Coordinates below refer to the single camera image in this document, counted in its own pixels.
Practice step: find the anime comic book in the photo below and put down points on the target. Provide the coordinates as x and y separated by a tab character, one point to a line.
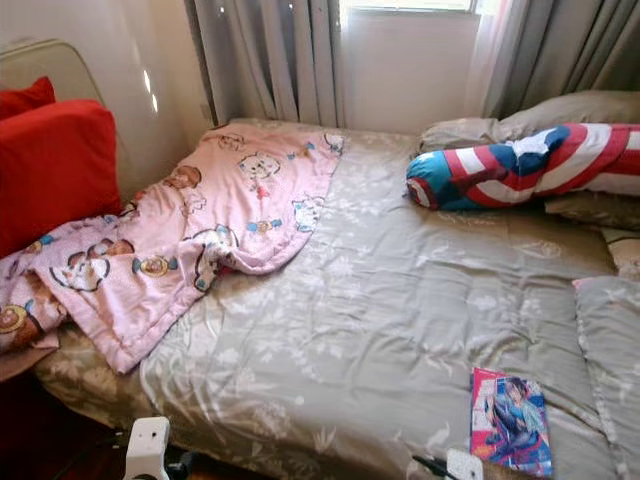
510	420

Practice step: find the bed with grey floral sheet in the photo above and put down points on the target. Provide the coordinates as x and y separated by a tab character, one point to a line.
400	320

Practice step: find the grey floral pillow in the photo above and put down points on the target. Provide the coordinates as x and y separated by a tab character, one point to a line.
610	360

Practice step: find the pink cartoon print blanket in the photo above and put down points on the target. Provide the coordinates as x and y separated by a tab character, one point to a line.
190	230

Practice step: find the flat grey pillow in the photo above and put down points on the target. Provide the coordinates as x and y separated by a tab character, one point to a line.
595	208

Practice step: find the striped shield print bolster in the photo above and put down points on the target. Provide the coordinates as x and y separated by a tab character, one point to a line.
510	170

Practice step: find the red fabric cushion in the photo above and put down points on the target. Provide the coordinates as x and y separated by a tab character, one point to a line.
55	175
22	95

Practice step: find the small grey pillow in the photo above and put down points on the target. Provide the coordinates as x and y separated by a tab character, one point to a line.
460	133

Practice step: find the large grey pillow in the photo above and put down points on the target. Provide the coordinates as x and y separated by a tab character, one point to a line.
580	110

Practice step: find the grey pleated curtain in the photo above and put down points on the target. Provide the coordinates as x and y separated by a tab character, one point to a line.
560	50
265	60

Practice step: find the window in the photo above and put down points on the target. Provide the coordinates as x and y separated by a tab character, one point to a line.
410	5

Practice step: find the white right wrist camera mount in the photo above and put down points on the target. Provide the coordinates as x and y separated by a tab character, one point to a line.
465	467

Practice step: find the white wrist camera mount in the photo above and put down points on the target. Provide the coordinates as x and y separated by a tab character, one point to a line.
147	448
465	467

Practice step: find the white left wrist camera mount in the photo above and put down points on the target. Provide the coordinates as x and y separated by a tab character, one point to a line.
147	448

